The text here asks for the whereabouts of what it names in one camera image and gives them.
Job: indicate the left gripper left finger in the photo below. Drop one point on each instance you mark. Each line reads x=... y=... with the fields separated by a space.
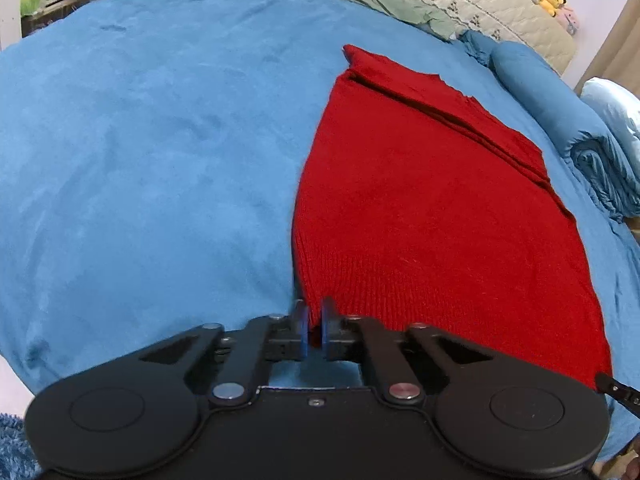
x=246 y=356

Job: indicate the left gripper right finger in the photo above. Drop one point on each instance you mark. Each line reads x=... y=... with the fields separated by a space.
x=365 y=341

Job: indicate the red knit sweater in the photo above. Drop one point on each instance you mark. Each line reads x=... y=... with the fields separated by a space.
x=417 y=205

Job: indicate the rolled blue duvet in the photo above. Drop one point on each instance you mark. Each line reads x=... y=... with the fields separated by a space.
x=576 y=130

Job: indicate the blue bed sheet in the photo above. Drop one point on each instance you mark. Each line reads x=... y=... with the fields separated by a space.
x=150 y=155

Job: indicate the blue fluffy rug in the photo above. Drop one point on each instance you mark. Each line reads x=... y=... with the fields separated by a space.
x=17 y=461

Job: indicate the light blue blanket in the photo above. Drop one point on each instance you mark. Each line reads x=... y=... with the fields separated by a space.
x=619 y=109

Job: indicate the beige curtain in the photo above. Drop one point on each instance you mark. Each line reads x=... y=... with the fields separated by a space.
x=618 y=57

